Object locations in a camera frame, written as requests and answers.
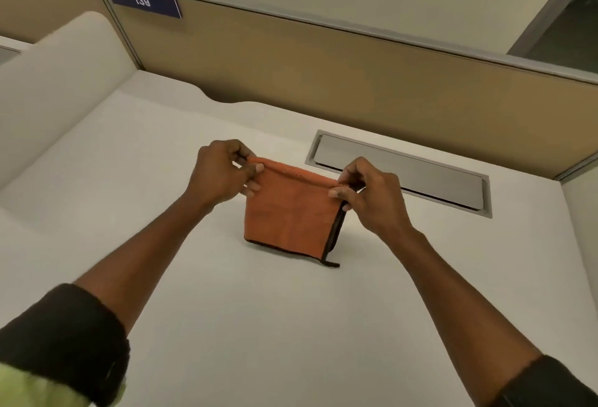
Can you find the long tan partition panel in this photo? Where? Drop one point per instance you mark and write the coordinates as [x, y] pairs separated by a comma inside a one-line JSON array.
[[373, 89]]

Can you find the white side partition panel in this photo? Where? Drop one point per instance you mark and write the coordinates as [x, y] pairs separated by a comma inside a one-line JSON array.
[[584, 229]]

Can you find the person's right thumb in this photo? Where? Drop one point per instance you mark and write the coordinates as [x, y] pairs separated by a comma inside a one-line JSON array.
[[343, 196]]

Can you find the black sleeve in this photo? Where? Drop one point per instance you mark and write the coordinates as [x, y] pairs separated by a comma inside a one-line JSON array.
[[546, 385], [65, 332]]

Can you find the orange cloth with black trim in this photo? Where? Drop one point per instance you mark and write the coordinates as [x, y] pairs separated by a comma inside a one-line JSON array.
[[292, 210]]

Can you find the person's left forearm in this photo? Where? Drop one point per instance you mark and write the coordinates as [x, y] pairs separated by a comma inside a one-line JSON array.
[[140, 257]]

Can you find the person's left thumb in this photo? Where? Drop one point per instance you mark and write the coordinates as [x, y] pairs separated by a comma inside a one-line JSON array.
[[252, 169]]

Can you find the grey door frame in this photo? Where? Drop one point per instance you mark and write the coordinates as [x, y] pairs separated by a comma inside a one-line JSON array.
[[551, 4]]

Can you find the person's right hand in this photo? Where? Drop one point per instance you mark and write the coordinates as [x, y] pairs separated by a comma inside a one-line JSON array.
[[378, 203]]

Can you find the blue number sign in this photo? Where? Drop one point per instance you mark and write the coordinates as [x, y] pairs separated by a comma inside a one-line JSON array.
[[142, 0]]

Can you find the white curved desk divider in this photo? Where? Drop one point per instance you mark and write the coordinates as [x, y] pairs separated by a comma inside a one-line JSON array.
[[51, 84]]

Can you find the black left sleeve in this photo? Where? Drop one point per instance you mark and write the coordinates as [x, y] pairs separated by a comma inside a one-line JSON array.
[[65, 332]]

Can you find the short tan partition panel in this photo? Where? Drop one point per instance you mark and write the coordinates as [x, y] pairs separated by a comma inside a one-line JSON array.
[[46, 4]]

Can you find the person's left hand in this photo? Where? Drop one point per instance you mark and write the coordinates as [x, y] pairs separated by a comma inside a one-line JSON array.
[[212, 177]]

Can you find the yellow-green shirt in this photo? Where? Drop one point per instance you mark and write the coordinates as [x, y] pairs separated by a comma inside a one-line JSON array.
[[32, 390]]

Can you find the person's right forearm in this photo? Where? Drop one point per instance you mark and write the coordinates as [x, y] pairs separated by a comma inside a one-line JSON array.
[[458, 308]]

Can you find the black right sleeve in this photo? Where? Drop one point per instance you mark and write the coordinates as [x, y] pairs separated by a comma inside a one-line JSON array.
[[546, 385]]

